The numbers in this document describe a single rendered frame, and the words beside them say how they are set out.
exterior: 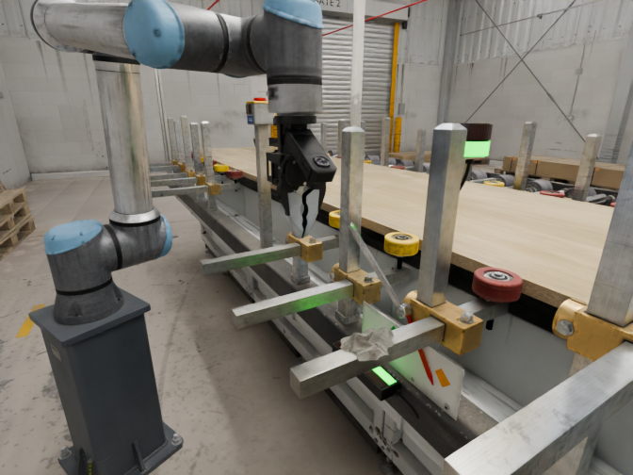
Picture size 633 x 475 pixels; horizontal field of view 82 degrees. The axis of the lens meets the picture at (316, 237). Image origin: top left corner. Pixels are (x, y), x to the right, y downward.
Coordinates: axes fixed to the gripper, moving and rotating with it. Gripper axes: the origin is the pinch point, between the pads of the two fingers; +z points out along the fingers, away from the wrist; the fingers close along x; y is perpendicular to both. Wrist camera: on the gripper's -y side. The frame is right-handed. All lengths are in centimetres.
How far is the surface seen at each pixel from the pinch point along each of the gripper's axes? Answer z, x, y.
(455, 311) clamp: 11.0, -17.2, -20.9
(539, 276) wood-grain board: 8.0, -36.0, -23.8
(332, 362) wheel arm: 11.9, 6.8, -20.2
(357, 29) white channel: -67, -114, 138
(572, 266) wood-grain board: 8, -46, -24
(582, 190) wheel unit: 7, -124, 9
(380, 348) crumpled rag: 11.1, 0.0, -21.9
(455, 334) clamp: 12.6, -13.9, -23.8
